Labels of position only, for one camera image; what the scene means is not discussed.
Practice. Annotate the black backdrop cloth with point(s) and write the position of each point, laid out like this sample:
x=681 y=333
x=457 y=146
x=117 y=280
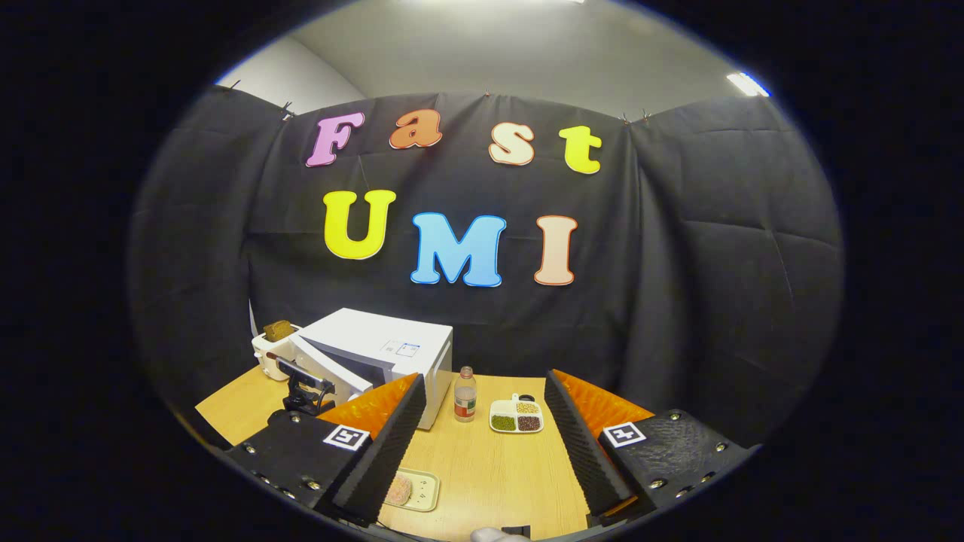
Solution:
x=678 y=286

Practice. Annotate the pink meat patty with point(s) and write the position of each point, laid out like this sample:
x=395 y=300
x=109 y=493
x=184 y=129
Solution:
x=399 y=489

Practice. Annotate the white divided bean dish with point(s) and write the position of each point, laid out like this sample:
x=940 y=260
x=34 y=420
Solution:
x=516 y=416

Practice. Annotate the white toaster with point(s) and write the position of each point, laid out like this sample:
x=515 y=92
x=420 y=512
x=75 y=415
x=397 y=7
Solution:
x=265 y=355

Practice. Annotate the pale green rectangular tray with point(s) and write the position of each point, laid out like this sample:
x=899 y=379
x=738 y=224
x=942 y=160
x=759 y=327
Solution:
x=426 y=491

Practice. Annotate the brown bread slice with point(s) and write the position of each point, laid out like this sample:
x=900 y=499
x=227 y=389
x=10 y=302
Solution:
x=279 y=330

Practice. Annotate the white microwave oven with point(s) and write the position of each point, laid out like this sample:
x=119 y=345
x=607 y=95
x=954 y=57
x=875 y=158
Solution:
x=376 y=339

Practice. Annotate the clear drink bottle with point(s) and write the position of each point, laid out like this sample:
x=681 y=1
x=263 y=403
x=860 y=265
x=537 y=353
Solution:
x=465 y=399

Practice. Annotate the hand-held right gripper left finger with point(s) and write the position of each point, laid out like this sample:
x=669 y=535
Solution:
x=384 y=452

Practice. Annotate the ceiling light panel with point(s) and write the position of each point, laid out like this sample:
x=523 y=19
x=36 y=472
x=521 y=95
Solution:
x=747 y=83

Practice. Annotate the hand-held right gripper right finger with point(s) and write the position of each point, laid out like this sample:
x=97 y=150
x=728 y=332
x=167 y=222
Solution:
x=580 y=452

